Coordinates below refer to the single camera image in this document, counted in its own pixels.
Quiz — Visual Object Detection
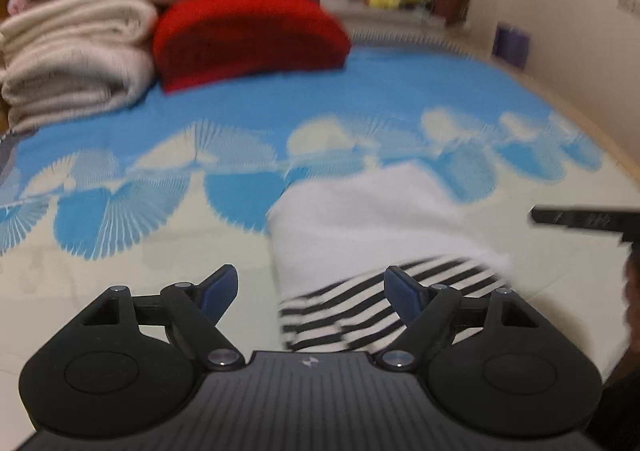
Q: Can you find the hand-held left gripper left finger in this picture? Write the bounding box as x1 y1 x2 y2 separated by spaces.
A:
65 265 243 372

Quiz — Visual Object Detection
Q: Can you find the purple box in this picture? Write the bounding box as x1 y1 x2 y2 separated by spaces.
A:
492 22 531 71

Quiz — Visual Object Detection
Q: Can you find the cream smooth folded blanket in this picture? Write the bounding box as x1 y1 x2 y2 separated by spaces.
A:
0 0 158 57

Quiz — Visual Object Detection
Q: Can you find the striped and white child's top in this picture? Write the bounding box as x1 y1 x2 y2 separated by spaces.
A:
267 164 513 354

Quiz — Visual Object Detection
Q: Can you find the blue white printed bed sheet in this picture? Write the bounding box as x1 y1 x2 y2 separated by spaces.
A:
0 38 640 382

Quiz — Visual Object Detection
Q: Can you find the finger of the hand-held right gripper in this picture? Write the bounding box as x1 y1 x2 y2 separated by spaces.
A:
531 205 640 246

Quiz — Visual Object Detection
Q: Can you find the red folded blanket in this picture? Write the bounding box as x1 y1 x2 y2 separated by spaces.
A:
152 0 351 94

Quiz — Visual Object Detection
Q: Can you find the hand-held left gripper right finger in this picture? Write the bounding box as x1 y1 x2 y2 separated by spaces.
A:
377 267 556 372

